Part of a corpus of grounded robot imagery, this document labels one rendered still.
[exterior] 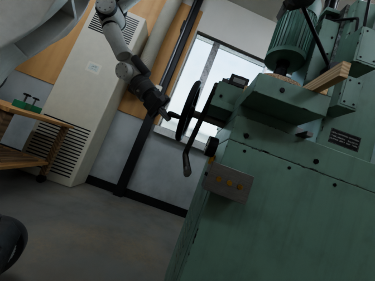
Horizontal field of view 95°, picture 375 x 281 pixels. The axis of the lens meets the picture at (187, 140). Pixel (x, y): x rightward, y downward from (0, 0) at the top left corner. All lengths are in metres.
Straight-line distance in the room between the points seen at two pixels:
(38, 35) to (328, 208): 0.94
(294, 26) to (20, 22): 0.95
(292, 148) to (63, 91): 1.89
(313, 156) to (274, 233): 0.27
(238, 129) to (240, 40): 2.09
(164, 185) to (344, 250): 1.60
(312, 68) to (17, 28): 0.97
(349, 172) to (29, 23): 0.92
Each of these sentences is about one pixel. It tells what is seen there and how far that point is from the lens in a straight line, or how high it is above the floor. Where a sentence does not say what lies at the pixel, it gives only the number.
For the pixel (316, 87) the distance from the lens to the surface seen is 0.60.
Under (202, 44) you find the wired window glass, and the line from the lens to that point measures 2.52.
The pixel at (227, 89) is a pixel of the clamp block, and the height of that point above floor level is 0.93.
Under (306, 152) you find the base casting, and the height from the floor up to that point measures 0.76.
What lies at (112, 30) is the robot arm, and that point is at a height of 0.98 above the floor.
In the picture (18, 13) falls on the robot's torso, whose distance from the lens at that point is 0.53.
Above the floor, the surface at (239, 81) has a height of 0.98.
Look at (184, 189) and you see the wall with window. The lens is 2.03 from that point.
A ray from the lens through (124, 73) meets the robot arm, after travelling 0.76.
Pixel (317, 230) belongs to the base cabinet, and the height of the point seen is 0.54.
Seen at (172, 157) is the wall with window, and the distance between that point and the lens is 1.98.
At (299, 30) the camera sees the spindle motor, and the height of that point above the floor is 1.31.
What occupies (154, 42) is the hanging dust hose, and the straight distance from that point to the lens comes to 2.19.
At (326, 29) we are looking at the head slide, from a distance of 1.11.
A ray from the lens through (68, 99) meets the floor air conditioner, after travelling 1.99.
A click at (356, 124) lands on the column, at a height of 0.97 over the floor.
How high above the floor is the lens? 0.59
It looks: 7 degrees up
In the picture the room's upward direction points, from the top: 21 degrees clockwise
